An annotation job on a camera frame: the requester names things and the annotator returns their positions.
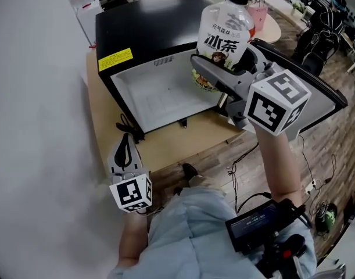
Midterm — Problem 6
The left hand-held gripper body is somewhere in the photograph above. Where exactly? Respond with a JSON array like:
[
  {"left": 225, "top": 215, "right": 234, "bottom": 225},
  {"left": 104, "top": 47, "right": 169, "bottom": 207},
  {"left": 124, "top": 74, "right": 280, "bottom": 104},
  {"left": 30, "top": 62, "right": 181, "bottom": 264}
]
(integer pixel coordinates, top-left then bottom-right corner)
[{"left": 109, "top": 170, "right": 153, "bottom": 214}]

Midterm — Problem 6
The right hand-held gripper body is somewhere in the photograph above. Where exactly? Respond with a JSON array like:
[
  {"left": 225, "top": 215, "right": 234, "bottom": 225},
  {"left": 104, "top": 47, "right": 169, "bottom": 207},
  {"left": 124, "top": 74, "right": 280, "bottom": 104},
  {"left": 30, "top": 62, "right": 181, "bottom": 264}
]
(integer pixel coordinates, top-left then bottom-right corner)
[{"left": 225, "top": 62, "right": 312, "bottom": 135}]

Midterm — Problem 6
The iced tea bottle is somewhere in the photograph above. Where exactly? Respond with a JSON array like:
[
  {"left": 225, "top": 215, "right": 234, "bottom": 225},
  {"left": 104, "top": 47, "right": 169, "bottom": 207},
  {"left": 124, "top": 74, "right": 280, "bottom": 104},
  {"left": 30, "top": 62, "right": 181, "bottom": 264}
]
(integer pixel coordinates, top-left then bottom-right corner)
[{"left": 190, "top": 0, "right": 256, "bottom": 94}]

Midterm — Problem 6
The black mini fridge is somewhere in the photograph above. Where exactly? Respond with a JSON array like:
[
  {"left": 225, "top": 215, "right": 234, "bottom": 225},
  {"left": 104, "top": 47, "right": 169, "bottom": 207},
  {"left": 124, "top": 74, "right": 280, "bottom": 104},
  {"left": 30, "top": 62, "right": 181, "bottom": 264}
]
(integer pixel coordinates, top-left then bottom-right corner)
[{"left": 95, "top": 0, "right": 349, "bottom": 141}]

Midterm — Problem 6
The person's left forearm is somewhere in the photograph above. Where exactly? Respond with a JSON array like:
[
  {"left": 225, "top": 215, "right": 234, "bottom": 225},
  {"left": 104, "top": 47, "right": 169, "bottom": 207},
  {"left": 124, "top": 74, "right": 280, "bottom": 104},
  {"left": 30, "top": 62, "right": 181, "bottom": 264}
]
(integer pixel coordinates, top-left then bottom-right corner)
[{"left": 117, "top": 212, "right": 149, "bottom": 269}]

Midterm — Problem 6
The person's right forearm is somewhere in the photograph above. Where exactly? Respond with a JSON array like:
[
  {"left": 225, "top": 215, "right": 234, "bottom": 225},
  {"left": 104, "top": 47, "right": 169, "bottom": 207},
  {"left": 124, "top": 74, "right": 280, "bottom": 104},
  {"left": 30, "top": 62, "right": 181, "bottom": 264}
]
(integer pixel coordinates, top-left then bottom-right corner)
[{"left": 253, "top": 126, "right": 302, "bottom": 206}]

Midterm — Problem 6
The round white table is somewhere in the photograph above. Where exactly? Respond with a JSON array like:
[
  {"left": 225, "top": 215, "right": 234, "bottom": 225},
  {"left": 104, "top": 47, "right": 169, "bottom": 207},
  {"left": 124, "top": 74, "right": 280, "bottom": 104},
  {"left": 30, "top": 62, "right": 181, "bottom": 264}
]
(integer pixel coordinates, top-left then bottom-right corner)
[{"left": 246, "top": 9, "right": 283, "bottom": 45}]

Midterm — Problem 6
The wooden table with white legs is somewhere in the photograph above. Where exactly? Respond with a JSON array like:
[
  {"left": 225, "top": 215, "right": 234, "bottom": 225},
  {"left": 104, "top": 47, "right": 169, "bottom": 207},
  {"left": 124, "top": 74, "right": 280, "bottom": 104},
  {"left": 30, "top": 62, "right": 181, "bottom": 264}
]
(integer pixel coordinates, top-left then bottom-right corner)
[{"left": 85, "top": 50, "right": 245, "bottom": 174}]

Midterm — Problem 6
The person's black shoe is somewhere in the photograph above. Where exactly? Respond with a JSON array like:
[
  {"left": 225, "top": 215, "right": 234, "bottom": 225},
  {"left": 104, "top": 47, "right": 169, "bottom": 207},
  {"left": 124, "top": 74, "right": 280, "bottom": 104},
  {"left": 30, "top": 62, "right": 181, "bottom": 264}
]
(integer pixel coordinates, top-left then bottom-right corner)
[{"left": 181, "top": 162, "right": 199, "bottom": 183}]

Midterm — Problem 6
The white desk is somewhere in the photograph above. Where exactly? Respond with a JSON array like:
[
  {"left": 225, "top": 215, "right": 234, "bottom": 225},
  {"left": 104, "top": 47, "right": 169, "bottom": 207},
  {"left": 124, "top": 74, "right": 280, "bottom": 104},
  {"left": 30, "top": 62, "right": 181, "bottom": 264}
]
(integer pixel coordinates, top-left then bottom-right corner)
[{"left": 263, "top": 0, "right": 315, "bottom": 26}]

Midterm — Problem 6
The small green potted plant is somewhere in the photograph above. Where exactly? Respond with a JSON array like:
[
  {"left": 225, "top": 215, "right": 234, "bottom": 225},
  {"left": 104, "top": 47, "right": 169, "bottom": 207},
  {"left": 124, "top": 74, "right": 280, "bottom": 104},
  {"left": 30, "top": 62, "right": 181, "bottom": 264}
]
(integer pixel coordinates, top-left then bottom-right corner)
[{"left": 291, "top": 0, "right": 306, "bottom": 15}]

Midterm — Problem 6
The person's light blue shirt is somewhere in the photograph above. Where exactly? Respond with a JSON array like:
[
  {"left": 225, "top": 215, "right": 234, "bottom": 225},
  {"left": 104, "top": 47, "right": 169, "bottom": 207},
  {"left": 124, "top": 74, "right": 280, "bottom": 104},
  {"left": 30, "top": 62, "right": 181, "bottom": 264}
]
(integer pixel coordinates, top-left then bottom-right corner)
[{"left": 107, "top": 186, "right": 318, "bottom": 279}]

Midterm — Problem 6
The white power strip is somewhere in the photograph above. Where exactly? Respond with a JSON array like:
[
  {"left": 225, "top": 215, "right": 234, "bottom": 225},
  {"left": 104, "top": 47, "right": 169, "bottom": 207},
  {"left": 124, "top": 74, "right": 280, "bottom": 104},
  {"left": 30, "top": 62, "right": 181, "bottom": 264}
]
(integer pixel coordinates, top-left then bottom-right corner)
[{"left": 306, "top": 178, "right": 322, "bottom": 196}]

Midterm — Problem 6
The black chest monitor screen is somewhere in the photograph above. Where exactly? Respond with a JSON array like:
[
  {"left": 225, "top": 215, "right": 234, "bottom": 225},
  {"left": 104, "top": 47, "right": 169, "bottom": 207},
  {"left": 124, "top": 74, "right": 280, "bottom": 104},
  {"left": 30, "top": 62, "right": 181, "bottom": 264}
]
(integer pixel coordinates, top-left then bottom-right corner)
[{"left": 224, "top": 198, "right": 307, "bottom": 254}]

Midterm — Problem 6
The green and black device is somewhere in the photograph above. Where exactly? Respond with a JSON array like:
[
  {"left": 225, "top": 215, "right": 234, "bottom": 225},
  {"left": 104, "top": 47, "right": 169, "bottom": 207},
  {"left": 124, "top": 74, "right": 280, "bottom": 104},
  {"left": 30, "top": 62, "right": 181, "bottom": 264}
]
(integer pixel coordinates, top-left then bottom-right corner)
[{"left": 314, "top": 202, "right": 338, "bottom": 234}]

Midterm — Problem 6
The white box with red label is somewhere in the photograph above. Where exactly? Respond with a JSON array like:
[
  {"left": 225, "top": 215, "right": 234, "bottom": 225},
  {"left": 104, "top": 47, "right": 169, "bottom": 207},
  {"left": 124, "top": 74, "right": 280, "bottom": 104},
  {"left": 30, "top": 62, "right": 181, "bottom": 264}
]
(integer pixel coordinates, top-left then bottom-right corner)
[{"left": 64, "top": 0, "right": 106, "bottom": 47}]

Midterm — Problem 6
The black cable bundle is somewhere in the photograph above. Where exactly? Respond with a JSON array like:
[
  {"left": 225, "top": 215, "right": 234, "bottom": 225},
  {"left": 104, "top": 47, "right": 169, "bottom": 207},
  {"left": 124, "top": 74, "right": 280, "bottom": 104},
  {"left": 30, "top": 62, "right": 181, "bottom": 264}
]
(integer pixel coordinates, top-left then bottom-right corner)
[{"left": 115, "top": 113, "right": 146, "bottom": 145}]

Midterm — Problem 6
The black floor cable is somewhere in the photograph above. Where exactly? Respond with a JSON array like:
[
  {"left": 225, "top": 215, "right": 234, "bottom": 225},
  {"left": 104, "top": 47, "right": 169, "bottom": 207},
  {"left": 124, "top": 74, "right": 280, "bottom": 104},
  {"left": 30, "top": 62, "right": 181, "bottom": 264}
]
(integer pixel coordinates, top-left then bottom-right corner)
[{"left": 225, "top": 140, "right": 260, "bottom": 214}]

